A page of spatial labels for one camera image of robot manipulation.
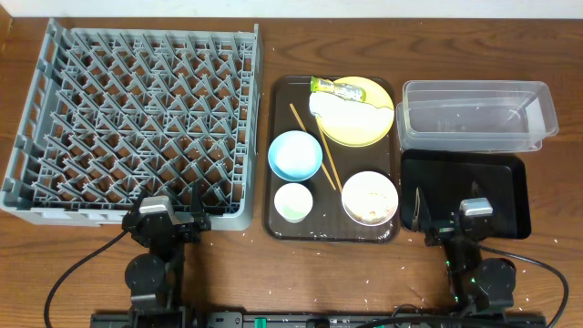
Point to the black waste tray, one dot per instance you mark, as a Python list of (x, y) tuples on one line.
[(446, 179)]

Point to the green snack wrapper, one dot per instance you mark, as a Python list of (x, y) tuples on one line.
[(345, 91)]

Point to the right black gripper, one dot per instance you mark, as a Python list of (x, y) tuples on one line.
[(423, 220)]

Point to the yellow round plate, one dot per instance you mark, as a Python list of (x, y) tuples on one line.
[(359, 131)]

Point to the wooden chopstick left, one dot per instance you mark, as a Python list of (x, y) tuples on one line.
[(302, 126)]

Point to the small white cup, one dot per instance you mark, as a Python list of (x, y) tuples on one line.
[(293, 202)]

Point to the white napkin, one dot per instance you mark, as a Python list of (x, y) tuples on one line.
[(325, 105)]

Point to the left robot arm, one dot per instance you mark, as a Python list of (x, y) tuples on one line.
[(155, 277)]

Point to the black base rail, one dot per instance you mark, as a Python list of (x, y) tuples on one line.
[(265, 320)]

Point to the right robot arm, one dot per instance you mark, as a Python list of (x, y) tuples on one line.
[(480, 286)]

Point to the light blue bowl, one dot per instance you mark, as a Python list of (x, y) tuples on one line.
[(295, 156)]

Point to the wooden chopstick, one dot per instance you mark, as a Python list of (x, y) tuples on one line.
[(329, 155), (302, 126)]

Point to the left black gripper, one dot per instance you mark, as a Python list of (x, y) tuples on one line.
[(183, 219)]

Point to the clear plastic waste bin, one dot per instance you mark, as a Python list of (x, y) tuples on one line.
[(476, 115)]

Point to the wooden chopstick right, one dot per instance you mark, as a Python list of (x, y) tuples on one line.
[(329, 155)]

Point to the dark brown serving tray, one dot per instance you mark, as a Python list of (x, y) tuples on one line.
[(327, 220)]

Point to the grey plastic dishwasher rack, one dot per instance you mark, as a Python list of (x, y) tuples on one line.
[(114, 112)]

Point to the white bowl with food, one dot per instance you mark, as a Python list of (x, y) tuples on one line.
[(370, 198)]

